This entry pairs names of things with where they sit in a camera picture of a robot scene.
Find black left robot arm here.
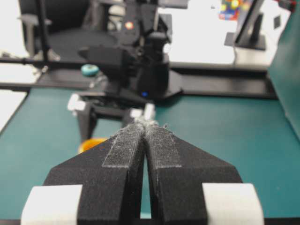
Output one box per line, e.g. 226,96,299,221
67,0,182,142

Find black office chair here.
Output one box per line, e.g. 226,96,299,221
18,0,117,63

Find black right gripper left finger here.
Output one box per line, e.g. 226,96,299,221
21,123,144,225

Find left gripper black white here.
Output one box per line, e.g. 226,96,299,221
67,93,155,142

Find yellow orange plastic cup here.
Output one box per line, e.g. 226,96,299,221
78,138,107,154

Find teal tape roll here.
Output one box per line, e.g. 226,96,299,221
81,64,99,77

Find black monitor stand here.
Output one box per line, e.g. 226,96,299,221
224,0,266,51

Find colourful box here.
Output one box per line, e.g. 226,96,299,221
218,0,250,21

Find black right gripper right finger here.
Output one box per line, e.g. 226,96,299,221
145,124,264,225

